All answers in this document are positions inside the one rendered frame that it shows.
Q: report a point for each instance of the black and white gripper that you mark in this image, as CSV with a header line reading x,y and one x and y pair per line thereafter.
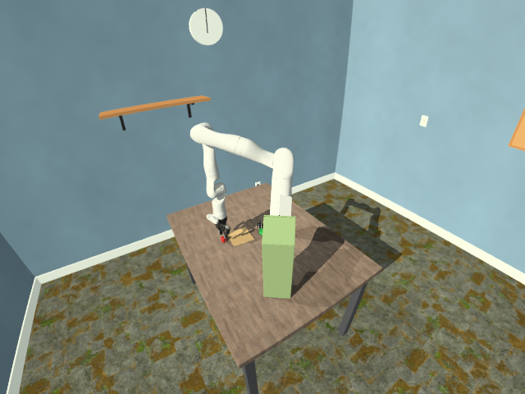
x,y
221,225

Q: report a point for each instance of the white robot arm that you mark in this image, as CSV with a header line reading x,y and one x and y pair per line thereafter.
x,y
282,163

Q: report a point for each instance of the tan flat mat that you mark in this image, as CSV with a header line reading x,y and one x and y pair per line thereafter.
x,y
240,236

